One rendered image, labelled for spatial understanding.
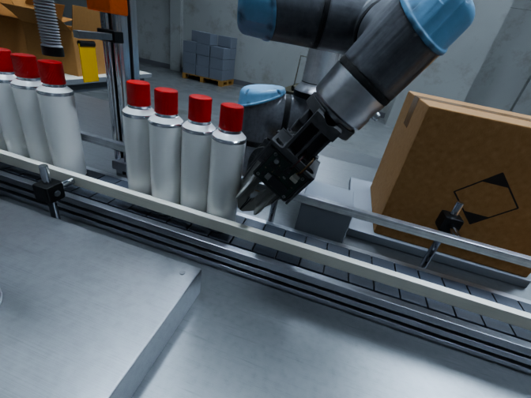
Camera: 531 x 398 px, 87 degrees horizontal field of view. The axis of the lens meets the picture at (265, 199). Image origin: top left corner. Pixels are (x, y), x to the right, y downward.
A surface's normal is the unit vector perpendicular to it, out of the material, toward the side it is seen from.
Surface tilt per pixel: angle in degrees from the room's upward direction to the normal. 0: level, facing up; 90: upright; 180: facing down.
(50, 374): 0
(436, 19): 91
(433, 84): 90
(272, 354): 0
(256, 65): 90
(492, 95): 90
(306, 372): 0
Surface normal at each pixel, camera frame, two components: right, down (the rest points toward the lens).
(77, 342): 0.16, -0.86
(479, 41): -0.31, 0.43
